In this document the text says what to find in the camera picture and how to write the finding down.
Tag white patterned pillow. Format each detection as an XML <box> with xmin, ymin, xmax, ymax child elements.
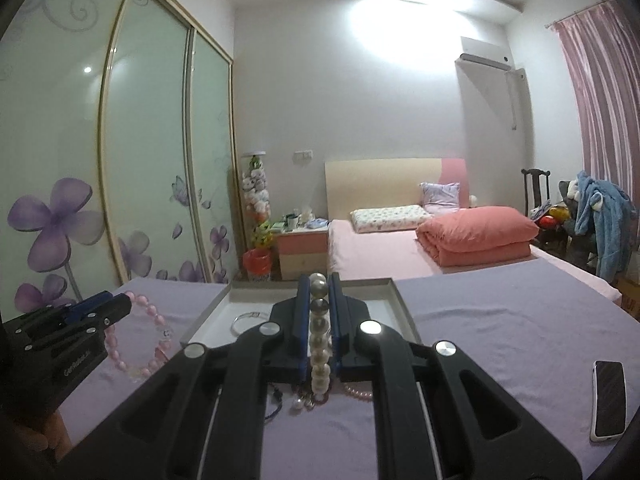
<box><xmin>349</xmin><ymin>203</ymin><xmax>434</xmax><ymax>235</ymax></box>

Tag pink curtain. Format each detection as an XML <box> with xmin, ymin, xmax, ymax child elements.
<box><xmin>545</xmin><ymin>0</ymin><xmax>640</xmax><ymax>201</ymax></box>

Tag large pink bead bracelet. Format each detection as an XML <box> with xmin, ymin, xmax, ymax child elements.
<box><xmin>104</xmin><ymin>291</ymin><xmax>174</xmax><ymax>382</ymax></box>

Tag purple tablecloth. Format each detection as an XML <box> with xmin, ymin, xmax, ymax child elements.
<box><xmin>50</xmin><ymin>275</ymin><xmax>640</xmax><ymax>480</ymax></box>

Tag smartphone in white case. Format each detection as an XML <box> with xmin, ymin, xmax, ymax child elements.
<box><xmin>589</xmin><ymin>359</ymin><xmax>629</xmax><ymax>444</ymax></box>

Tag blue fleece robe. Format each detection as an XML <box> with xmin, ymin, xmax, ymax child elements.
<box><xmin>572</xmin><ymin>169</ymin><xmax>632</xmax><ymax>284</ymax></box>

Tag air conditioner pipe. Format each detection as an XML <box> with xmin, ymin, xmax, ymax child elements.
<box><xmin>504</xmin><ymin>67</ymin><xmax>527</xmax><ymax>132</ymax></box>

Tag bed with pink sheet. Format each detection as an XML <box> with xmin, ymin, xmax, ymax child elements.
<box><xmin>326</xmin><ymin>216</ymin><xmax>623</xmax><ymax>307</ymax></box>

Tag flower print sliding wardrobe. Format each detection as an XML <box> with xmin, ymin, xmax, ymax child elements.
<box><xmin>0</xmin><ymin>0</ymin><xmax>240</xmax><ymax>321</ymax></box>

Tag white air conditioner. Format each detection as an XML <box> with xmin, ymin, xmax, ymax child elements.
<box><xmin>454</xmin><ymin>35</ymin><xmax>514</xmax><ymax>72</ymax></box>

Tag cardboard box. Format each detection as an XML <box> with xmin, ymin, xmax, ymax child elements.
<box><xmin>616</xmin><ymin>279</ymin><xmax>640</xmax><ymax>312</ymax></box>

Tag purple pillow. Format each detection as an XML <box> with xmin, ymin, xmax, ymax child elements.
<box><xmin>418</xmin><ymin>181</ymin><xmax>461</xmax><ymax>216</ymax></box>

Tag tube of plush toys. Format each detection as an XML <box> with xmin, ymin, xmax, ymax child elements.
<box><xmin>241</xmin><ymin>152</ymin><xmax>274</xmax><ymax>261</ymax></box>

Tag pink and beige nightstand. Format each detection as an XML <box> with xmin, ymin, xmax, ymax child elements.
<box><xmin>275</xmin><ymin>220</ymin><xmax>331</xmax><ymax>281</ymax></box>

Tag red bin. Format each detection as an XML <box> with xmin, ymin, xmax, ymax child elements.
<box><xmin>243</xmin><ymin>248</ymin><xmax>274</xmax><ymax>281</ymax></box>

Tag pearl charm jewelry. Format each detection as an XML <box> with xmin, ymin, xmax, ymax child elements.
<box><xmin>289</xmin><ymin>391</ymin><xmax>330</xmax><ymax>412</ymax></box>

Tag person's left hand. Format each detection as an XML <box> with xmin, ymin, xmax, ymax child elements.
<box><xmin>7</xmin><ymin>402</ymin><xmax>68</xmax><ymax>463</ymax></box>

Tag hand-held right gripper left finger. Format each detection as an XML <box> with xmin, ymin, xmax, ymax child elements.
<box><xmin>47</xmin><ymin>275</ymin><xmax>311</xmax><ymax>480</ymax></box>

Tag beige and pink headboard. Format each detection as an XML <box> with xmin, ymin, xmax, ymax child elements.
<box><xmin>324</xmin><ymin>157</ymin><xmax>471</xmax><ymax>222</ymax></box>

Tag yellow plush toy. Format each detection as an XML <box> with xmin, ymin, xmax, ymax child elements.
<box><xmin>252</xmin><ymin>222</ymin><xmax>276</xmax><ymax>251</ymax></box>

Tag folded salmon quilt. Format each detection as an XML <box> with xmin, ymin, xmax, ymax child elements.
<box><xmin>415</xmin><ymin>204</ymin><xmax>540</xmax><ymax>268</ymax></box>

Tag thin silver bangle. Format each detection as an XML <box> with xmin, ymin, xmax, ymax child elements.
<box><xmin>231</xmin><ymin>311</ymin><xmax>265</xmax><ymax>336</ymax></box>

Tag grey shallow tray box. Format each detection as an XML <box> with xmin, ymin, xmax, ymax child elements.
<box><xmin>180</xmin><ymin>277</ymin><xmax>424</xmax><ymax>347</ymax></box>

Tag dark wooden chair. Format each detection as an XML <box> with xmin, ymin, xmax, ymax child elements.
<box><xmin>520</xmin><ymin>167</ymin><xmax>569</xmax><ymax>257</ymax></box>

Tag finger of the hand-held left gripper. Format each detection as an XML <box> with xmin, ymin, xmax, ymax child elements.
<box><xmin>14</xmin><ymin>291</ymin><xmax>113</xmax><ymax>336</ymax></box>
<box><xmin>22</xmin><ymin>294</ymin><xmax>133</xmax><ymax>356</ymax></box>

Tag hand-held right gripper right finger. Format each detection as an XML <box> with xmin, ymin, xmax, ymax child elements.
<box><xmin>327</xmin><ymin>274</ymin><xmax>583</xmax><ymax>480</ymax></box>

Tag white pearl bracelet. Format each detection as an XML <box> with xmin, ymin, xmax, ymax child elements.
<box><xmin>309</xmin><ymin>273</ymin><xmax>332</xmax><ymax>407</ymax></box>

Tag colourful toy balls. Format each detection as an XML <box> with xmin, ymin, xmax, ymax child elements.
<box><xmin>531</xmin><ymin>199</ymin><xmax>574</xmax><ymax>229</ymax></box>

